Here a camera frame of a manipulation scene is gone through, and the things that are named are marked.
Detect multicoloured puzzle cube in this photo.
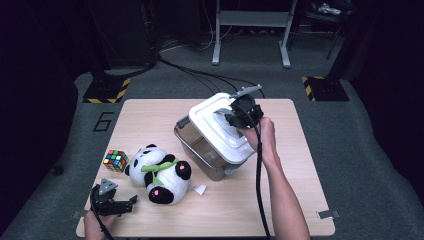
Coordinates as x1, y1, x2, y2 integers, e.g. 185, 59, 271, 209
102, 149, 130, 173

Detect thin black floor cable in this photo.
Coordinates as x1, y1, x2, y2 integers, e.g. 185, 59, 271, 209
186, 68, 266, 100

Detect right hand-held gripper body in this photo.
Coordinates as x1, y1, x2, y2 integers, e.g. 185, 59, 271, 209
229, 84, 265, 129

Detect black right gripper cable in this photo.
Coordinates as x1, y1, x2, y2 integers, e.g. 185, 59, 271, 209
244, 104, 273, 240

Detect hazard-striped stand base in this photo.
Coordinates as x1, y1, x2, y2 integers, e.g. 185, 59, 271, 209
82, 77, 132, 104
301, 75, 350, 102

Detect panda plush toy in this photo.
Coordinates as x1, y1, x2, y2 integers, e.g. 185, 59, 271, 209
124, 143, 208, 206

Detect white floor cables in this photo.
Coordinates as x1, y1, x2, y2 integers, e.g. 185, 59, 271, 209
159, 0, 236, 53

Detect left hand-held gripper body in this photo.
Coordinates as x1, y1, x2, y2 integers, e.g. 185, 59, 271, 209
89, 178, 133, 217

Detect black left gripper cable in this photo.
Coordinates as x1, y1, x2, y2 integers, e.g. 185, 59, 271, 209
89, 186, 116, 240

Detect translucent grey storage box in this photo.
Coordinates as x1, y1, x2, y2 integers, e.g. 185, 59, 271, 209
173, 114, 242, 183

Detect person's right hand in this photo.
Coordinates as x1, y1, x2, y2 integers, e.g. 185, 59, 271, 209
237, 116, 279, 168

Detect white storage box lid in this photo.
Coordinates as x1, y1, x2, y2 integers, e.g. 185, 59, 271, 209
188, 92, 257, 165

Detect thick black floor cable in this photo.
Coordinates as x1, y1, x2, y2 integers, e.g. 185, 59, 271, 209
156, 53, 240, 98

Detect black equipment cabinet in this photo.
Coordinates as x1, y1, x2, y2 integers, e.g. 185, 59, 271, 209
85, 0, 158, 69

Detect dark chair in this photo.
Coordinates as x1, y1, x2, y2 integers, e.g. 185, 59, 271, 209
299, 0, 353, 61

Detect white metal stand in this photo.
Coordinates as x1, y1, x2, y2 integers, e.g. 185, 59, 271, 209
211, 0, 299, 69

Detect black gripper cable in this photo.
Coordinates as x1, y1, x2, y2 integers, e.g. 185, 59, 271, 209
89, 186, 116, 240
244, 104, 273, 240

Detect person's left hand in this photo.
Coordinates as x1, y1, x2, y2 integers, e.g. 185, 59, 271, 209
83, 209, 118, 240

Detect white crumpled cloth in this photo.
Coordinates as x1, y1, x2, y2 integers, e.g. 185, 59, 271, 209
315, 2, 343, 16

